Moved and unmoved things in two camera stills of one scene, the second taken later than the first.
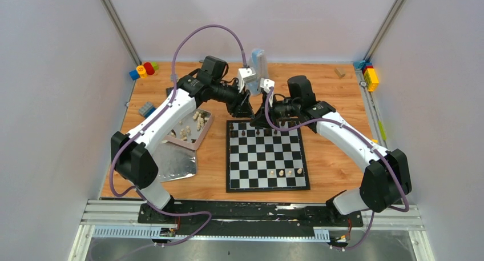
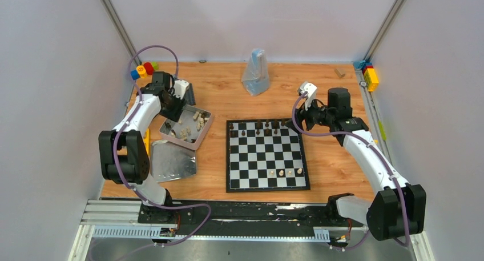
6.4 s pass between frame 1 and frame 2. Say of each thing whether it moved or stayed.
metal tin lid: stayed
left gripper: moved
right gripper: moved
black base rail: stayed
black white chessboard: stayed
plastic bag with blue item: stayed
